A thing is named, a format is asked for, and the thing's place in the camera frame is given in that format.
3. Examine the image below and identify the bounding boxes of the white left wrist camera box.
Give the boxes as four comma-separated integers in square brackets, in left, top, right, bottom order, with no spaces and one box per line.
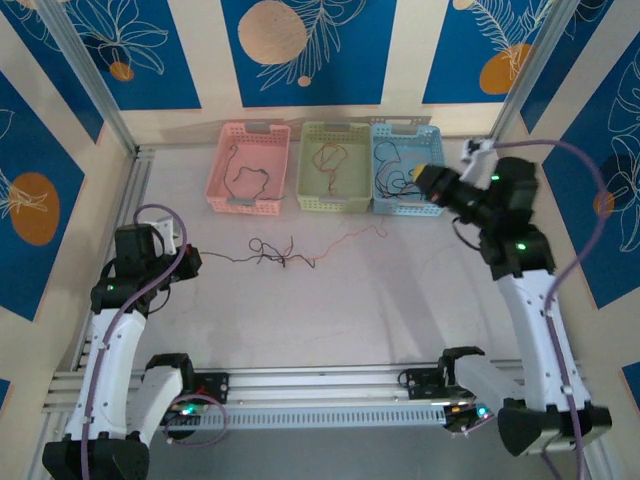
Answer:
[149,217,181,256]

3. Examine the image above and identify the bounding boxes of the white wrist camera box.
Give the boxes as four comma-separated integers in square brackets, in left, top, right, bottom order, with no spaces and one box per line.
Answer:
[460,138,500,190]
[149,217,181,256]

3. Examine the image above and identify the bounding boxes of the aluminium side rail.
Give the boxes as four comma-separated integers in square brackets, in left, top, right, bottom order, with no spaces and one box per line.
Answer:
[24,147,156,480]

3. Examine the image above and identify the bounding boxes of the grey slotted cable duct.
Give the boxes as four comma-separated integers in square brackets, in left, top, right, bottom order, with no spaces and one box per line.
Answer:
[159,402,449,431]

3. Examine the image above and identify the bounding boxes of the blue perforated plastic basket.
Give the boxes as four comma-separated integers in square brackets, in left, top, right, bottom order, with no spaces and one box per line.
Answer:
[369,123,448,218]

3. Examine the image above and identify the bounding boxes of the blue floral wall panel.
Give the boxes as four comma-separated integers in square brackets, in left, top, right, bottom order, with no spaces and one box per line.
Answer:
[221,0,397,108]
[58,0,202,112]
[541,47,640,310]
[518,0,617,135]
[0,7,106,145]
[0,71,87,323]
[421,0,569,106]

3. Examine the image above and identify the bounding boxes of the aluminium frame post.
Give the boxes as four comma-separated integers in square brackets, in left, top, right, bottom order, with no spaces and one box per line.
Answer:
[490,0,586,146]
[34,0,139,156]

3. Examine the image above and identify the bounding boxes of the pink perforated plastic basket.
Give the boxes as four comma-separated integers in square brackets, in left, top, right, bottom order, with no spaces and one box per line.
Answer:
[205,121,292,217]

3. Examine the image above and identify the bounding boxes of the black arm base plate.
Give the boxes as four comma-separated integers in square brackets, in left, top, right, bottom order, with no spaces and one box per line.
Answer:
[399,367,496,402]
[192,371,232,404]

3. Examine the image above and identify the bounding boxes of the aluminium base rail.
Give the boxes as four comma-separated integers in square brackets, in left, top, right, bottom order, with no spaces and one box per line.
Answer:
[47,357,587,409]

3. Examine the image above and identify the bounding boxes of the coloured wires pile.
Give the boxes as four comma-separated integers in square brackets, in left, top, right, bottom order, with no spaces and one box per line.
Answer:
[312,143,352,197]
[284,224,389,270]

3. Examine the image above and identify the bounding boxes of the controller board with green light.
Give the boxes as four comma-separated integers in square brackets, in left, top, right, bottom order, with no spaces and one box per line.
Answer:
[158,397,211,442]
[442,399,502,437]

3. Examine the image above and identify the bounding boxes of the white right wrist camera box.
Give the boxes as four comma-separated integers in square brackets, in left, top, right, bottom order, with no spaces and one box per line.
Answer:
[460,138,500,190]

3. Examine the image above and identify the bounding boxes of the green perforated plastic basket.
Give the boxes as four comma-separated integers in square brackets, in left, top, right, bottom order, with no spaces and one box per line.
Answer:
[295,121,375,214]

